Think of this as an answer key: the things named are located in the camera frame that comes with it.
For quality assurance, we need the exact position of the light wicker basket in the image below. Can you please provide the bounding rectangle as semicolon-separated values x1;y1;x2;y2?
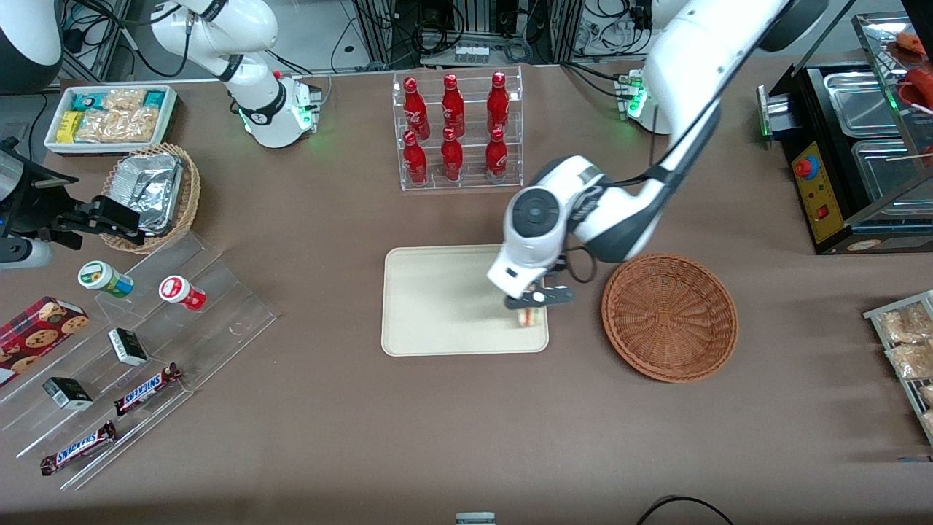
100;142;202;255

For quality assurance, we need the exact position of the beige plastic tray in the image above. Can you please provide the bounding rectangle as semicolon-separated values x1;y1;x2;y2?
381;243;550;357

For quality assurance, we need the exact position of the brown round wicker basket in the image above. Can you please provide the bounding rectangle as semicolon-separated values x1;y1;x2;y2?
601;252;740;384

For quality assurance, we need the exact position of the silver foil wrapped package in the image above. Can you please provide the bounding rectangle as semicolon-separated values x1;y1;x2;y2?
109;152;184;235

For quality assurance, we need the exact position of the green lid cup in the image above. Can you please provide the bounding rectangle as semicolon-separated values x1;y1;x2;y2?
78;260;135;299

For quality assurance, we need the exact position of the red lid cup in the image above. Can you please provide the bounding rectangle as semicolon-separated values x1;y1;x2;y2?
159;275;207;312

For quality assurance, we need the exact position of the large clear cracker bag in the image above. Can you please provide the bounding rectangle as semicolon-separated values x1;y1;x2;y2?
75;107;160;144

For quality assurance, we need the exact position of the white rectangular snack bin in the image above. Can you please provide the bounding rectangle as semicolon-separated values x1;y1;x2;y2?
44;84;179;158

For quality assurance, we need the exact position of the small clear cracker bag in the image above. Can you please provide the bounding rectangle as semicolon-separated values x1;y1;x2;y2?
102;88;147;114

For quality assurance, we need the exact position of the small black box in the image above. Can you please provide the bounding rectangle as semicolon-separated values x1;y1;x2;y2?
42;376;95;411
108;327;149;368

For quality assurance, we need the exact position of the clear acrylic stepped shelf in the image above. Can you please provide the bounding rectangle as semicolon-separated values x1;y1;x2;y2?
0;230;278;491

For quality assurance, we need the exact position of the red cookie box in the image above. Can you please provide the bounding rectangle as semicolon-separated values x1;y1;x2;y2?
0;295;90;388

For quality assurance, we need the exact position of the clear acrylic bottle rack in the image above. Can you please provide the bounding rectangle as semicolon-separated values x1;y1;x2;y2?
392;65;525;193

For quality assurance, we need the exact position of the red cola bottle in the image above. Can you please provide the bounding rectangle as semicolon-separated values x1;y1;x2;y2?
402;77;432;141
485;125;509;181
440;74;467;139
486;71;511;136
440;127;465;182
402;130;429;186

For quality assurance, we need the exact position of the Snickers chocolate bar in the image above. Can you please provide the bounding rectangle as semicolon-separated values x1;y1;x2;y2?
113;362;184;417
39;420;118;477

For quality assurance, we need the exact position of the black food warmer machine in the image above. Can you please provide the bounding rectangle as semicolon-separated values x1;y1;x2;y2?
757;10;933;256

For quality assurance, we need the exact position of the steel food pan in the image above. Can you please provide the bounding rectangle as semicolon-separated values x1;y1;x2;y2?
821;70;906;139
851;138;933;203

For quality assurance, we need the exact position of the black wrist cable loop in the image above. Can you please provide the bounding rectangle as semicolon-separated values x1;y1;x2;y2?
560;246;600;285

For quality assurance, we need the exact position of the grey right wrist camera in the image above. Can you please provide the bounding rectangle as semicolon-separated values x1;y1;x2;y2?
0;239;54;271

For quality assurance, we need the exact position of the black floor cable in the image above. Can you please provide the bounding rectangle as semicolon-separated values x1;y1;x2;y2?
635;495;738;525

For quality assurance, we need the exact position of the metal wire rack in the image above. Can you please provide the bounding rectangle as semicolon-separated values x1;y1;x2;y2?
863;289;933;447

